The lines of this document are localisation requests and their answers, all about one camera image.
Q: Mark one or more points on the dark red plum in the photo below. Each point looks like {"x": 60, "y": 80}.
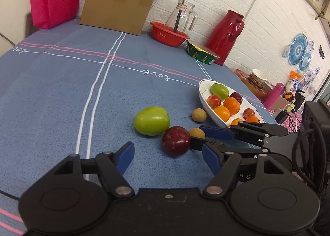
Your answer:
{"x": 236, "y": 97}
{"x": 176, "y": 141}

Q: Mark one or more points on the blue decorative wall plates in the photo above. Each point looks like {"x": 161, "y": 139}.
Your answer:
{"x": 297, "y": 49}

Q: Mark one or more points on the elongated green mango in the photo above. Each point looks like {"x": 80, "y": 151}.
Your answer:
{"x": 220, "y": 90}

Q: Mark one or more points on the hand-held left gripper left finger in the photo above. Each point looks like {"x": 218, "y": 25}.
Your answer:
{"x": 125, "y": 157}

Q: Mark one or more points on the orange snack packet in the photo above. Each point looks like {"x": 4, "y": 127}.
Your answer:
{"x": 294, "y": 81}

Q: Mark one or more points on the red plastic basket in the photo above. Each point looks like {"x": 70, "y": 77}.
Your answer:
{"x": 167, "y": 37}

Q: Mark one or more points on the black charger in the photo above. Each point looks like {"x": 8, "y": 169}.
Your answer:
{"x": 282, "y": 116}

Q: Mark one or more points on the red thermos jug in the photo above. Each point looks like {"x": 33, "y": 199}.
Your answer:
{"x": 224, "y": 37}

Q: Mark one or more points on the cardboard box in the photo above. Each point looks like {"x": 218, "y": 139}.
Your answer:
{"x": 118, "y": 1}

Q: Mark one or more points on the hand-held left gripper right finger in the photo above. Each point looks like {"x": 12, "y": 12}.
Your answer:
{"x": 212, "y": 158}

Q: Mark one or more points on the pink bottle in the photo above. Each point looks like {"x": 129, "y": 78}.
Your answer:
{"x": 274, "y": 96}

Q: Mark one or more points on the small blue paper fan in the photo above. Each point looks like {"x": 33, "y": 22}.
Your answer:
{"x": 305, "y": 61}

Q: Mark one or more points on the orange tray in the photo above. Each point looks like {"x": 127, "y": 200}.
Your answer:
{"x": 254, "y": 87}

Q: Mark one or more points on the green jujube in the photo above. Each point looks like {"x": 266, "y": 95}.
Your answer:
{"x": 151, "y": 121}

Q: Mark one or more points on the white appliance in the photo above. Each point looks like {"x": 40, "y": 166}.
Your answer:
{"x": 13, "y": 1}

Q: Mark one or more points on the white plate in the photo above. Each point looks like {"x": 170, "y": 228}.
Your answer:
{"x": 206, "y": 91}

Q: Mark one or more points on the glass pitcher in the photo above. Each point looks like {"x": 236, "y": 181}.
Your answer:
{"x": 181, "y": 15}

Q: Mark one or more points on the blue striped tablecloth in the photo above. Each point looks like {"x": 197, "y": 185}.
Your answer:
{"x": 64, "y": 91}

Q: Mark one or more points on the bright red plum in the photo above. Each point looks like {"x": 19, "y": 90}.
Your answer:
{"x": 249, "y": 113}
{"x": 214, "y": 101}

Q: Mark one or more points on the brown longan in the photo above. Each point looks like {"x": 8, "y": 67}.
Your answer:
{"x": 196, "y": 132}
{"x": 198, "y": 115}

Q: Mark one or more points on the black stick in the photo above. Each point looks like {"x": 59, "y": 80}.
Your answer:
{"x": 178, "y": 16}

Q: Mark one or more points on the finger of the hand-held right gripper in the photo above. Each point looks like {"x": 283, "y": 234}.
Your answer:
{"x": 216, "y": 132}
{"x": 196, "y": 144}

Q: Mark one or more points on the orange mandarin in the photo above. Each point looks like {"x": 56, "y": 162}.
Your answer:
{"x": 222, "y": 113}
{"x": 235, "y": 122}
{"x": 231, "y": 105}
{"x": 253, "y": 119}

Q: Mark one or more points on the green patterned bowl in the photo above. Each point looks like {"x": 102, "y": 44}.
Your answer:
{"x": 201, "y": 54}

